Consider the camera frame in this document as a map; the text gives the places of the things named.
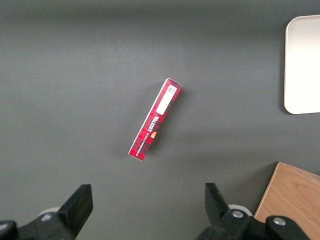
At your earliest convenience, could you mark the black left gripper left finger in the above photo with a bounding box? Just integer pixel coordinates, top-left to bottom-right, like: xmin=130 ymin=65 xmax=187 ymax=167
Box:
xmin=0 ymin=183 xmax=94 ymax=240

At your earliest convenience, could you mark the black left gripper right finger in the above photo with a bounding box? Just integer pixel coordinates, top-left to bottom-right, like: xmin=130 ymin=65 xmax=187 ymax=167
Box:
xmin=192 ymin=182 xmax=312 ymax=240

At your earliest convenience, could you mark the brown wooden board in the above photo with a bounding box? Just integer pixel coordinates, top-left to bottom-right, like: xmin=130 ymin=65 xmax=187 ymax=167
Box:
xmin=253 ymin=161 xmax=320 ymax=240

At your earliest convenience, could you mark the red tartan shortbread box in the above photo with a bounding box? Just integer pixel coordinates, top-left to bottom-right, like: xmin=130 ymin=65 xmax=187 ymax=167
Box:
xmin=128 ymin=77 xmax=184 ymax=163

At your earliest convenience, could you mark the white plastic tray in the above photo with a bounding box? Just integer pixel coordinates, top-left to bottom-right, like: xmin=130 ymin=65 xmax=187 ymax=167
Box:
xmin=283 ymin=14 xmax=320 ymax=115

